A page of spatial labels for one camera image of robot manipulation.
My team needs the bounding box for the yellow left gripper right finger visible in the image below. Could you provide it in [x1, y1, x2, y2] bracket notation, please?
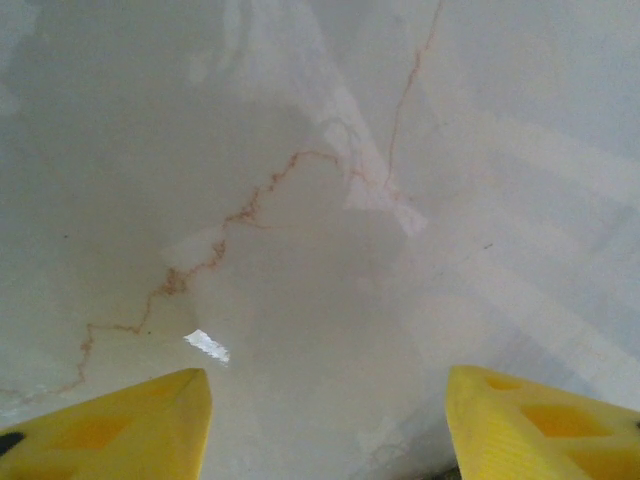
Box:
[444, 364, 640, 480]

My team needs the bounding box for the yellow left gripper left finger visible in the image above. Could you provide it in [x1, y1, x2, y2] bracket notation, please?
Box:
[0, 368, 214, 480]

